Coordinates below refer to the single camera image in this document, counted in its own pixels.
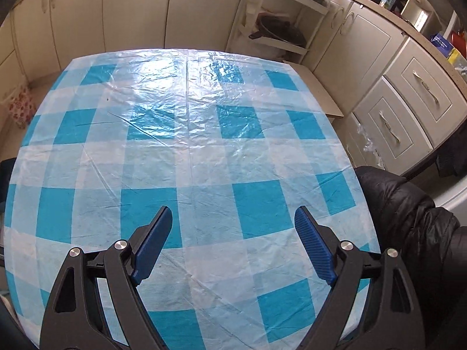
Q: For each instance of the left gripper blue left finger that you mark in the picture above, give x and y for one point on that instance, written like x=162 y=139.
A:
x=146 y=244

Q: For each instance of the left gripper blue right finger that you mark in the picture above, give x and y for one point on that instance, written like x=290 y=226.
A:
x=317 y=241

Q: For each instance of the blue checkered plastic tablecloth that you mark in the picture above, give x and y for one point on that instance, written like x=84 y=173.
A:
x=233 y=145

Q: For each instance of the black jacket sleeve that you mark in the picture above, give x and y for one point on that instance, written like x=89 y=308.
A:
x=432 y=243

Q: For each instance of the small white wooden stool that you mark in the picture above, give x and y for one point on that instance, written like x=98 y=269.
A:
x=327 y=104

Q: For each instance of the cream drawer cabinet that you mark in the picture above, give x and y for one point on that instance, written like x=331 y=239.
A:
x=408 y=113

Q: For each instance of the floral waste basket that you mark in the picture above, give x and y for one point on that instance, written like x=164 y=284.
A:
x=21 y=106

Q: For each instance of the black frying pan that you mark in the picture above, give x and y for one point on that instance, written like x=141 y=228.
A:
x=276 y=28

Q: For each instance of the white shelf rack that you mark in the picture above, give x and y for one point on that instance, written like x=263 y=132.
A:
x=306 y=16

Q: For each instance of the white electric kettle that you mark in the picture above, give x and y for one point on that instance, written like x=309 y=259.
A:
x=418 y=13

